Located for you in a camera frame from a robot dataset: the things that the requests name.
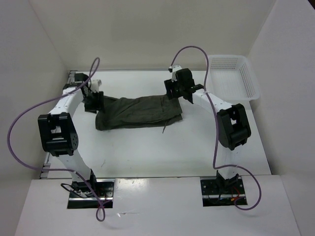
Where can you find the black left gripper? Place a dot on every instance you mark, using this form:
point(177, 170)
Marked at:
point(99, 104)

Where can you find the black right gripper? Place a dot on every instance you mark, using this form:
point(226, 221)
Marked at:
point(169, 85)

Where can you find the olive green shorts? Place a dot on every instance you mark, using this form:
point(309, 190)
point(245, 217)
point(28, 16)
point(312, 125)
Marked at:
point(141, 112)

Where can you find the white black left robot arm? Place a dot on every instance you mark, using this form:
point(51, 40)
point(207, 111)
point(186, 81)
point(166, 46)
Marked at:
point(83, 174)

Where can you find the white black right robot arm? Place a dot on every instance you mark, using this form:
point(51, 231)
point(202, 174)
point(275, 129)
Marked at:
point(232, 123)

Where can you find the white perforated plastic basket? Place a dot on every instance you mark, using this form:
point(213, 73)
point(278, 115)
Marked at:
point(232, 79)

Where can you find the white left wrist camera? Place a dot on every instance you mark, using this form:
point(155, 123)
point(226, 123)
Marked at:
point(95, 84)

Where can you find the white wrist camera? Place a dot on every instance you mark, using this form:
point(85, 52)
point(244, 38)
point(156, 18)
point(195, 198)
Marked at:
point(95, 84)
point(173, 70)

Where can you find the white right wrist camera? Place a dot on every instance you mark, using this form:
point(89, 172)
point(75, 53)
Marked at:
point(173, 70)

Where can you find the aluminium table edge rail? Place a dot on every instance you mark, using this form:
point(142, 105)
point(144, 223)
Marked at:
point(57, 132)

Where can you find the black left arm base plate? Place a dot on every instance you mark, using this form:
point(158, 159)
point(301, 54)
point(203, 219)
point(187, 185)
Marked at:
point(86, 200)

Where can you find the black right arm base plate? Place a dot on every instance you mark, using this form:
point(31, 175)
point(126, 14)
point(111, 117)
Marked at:
point(212, 197)

